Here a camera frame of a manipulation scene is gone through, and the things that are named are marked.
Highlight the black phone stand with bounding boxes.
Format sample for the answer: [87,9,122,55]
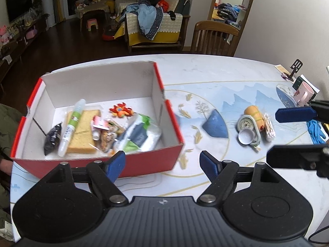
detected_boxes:
[281,59,303,81]

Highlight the grey green round case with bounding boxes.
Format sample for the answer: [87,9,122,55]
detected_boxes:
[237,114,261,147]

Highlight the white green tube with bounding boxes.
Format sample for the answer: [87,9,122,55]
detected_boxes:
[58,98,86,157]

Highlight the red floor object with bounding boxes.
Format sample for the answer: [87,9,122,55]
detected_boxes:
[102,28,116,41]

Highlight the pink stool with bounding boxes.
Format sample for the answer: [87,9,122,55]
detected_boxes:
[86,19,101,32]

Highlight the dark clothes pile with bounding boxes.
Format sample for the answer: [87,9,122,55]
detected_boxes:
[217,2,241,23]

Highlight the pink mug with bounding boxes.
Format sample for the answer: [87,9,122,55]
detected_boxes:
[293,82,315,106]

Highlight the blue gloves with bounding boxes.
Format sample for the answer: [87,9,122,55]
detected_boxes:
[307,120,328,144]

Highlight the wooden chair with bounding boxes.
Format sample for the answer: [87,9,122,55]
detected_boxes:
[191,21,240,56]

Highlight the small red white tube packet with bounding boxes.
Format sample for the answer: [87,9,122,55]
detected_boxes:
[92,116,110,141]

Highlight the yellow sponge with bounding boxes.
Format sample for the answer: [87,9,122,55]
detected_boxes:
[66,109,102,154]

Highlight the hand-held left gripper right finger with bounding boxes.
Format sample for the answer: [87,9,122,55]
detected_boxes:
[197,150,290,207]

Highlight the green white wet wipes packet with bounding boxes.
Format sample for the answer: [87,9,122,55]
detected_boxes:
[113,113,162,153]

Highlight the person's olive jacket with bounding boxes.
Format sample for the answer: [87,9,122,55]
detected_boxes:
[0,104,23,209]

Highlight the white standing air conditioner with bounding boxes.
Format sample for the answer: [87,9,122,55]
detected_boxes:
[42,0,56,27]

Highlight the red orange dragon toy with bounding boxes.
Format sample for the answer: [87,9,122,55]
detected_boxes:
[109,103,134,117]

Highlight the black snack packet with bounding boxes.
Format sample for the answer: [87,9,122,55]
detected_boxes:
[43,122,63,156]

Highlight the sofa with yellow cream cover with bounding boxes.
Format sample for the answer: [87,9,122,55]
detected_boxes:
[114,0,191,53]

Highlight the black television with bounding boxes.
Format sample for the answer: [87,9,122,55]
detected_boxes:
[6,0,32,23]

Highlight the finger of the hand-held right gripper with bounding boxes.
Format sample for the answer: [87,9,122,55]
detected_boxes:
[276,98,329,123]
[266,144,329,170]

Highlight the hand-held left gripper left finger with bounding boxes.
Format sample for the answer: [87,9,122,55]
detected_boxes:
[36,150,129,207]

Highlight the small wooden table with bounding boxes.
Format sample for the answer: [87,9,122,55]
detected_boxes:
[75,1,110,30]

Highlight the cotton swab pack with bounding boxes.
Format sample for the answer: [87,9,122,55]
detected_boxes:
[262,113,277,142]

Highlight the dark green box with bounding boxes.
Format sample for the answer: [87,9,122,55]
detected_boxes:
[293,75,305,90]

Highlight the blue clothing pile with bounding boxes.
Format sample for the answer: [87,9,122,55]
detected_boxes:
[122,1,163,41]

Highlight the red cardboard box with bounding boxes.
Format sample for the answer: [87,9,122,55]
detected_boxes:
[10,61,185,179]

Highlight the dark television cabinet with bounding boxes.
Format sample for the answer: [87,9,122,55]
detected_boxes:
[0,14,49,83]

